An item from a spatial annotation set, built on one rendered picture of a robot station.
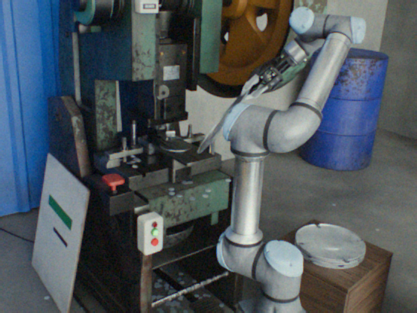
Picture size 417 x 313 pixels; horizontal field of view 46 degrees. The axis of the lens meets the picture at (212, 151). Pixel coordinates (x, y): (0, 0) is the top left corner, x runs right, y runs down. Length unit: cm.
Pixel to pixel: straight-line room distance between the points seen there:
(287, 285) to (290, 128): 47
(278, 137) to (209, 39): 73
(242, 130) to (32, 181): 200
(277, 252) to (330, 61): 57
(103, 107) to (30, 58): 95
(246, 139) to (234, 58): 86
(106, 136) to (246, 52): 69
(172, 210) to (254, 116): 69
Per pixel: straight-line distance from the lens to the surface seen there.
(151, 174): 189
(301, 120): 131
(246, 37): 209
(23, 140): 301
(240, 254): 150
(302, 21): 154
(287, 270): 146
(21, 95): 296
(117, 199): 172
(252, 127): 132
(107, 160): 193
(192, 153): 188
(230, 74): 213
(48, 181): 246
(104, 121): 210
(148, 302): 197
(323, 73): 140
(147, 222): 171
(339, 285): 198
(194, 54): 190
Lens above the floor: 145
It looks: 21 degrees down
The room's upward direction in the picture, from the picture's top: 3 degrees clockwise
